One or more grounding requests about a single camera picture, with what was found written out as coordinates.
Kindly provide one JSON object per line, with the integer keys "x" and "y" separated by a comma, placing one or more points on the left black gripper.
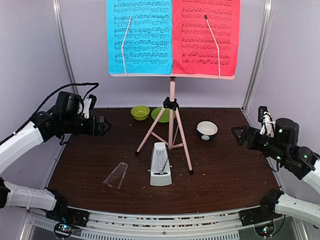
{"x": 100, "y": 131}

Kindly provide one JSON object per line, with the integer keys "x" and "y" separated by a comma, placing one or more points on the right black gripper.
{"x": 252, "y": 133}

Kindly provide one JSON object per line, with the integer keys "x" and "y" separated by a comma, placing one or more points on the clear metronome cover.
{"x": 117, "y": 175}

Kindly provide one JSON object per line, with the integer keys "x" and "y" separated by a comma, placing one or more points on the pink music stand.
{"x": 176, "y": 135}

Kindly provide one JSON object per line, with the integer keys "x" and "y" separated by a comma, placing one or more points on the white metronome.
{"x": 160, "y": 168}

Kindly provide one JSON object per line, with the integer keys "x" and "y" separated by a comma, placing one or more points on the blue sheet music paper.
{"x": 139, "y": 37}

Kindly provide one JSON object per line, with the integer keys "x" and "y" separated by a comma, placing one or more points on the red sheet music paper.
{"x": 205, "y": 37}

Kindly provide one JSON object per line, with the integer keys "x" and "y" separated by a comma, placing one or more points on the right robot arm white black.
{"x": 301, "y": 161}

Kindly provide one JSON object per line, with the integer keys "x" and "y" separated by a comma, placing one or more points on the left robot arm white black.
{"x": 69, "y": 115}

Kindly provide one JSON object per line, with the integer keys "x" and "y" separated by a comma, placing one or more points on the white and navy bowl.
{"x": 206, "y": 130}

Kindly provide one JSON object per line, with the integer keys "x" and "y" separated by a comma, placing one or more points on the lime green bowl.
{"x": 140, "y": 113}

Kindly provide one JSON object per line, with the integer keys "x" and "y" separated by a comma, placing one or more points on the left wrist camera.
{"x": 86, "y": 105}

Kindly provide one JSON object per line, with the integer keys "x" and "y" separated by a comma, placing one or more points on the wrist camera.
{"x": 86, "y": 105}
{"x": 266, "y": 120}

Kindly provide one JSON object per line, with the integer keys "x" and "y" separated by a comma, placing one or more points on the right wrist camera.
{"x": 266, "y": 120}

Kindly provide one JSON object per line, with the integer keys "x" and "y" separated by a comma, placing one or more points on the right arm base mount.
{"x": 263, "y": 213}

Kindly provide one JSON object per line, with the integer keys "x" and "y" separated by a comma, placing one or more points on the aluminium front rail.
{"x": 219, "y": 225}

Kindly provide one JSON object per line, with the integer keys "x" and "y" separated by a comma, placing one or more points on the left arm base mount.
{"x": 68, "y": 215}

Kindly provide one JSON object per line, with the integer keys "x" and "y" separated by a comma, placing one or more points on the right aluminium frame post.
{"x": 258, "y": 61}

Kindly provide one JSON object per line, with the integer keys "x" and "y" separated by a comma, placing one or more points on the aluminium frame post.
{"x": 63, "y": 41}
{"x": 258, "y": 61}

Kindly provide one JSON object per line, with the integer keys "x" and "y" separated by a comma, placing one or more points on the left aluminium frame post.
{"x": 63, "y": 41}

